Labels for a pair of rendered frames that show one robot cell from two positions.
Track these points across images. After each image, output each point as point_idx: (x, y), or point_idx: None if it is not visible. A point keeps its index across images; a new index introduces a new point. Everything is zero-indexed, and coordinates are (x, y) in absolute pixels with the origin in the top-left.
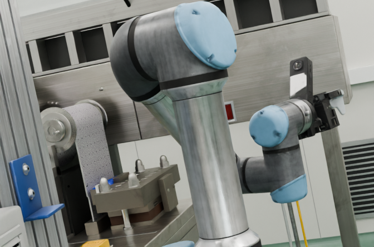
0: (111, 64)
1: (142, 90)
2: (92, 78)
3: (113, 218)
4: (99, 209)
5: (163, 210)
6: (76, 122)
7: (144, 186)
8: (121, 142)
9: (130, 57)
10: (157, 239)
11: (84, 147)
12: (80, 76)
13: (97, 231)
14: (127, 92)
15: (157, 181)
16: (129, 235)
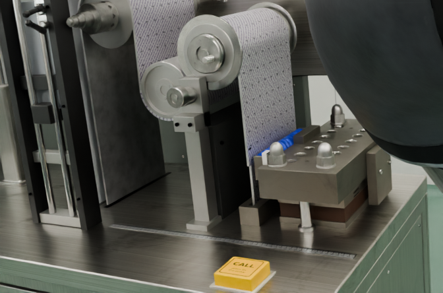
0: None
1: (436, 131)
2: None
3: (285, 206)
4: (264, 193)
5: (368, 198)
6: (244, 43)
7: (343, 168)
8: (314, 74)
9: None
10: (353, 275)
11: (252, 84)
12: None
13: (256, 222)
14: (362, 119)
15: (365, 156)
16: (306, 250)
